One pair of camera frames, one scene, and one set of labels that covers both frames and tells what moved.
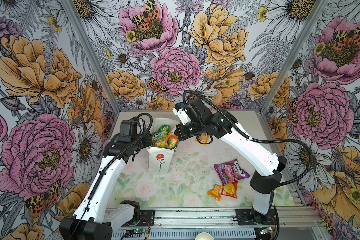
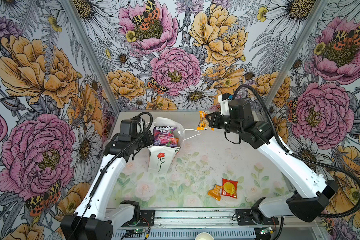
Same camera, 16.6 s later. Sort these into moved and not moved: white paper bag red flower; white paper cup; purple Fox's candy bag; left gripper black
Moved: purple Fox's candy bag
Not moved: white paper cup; white paper bag red flower; left gripper black
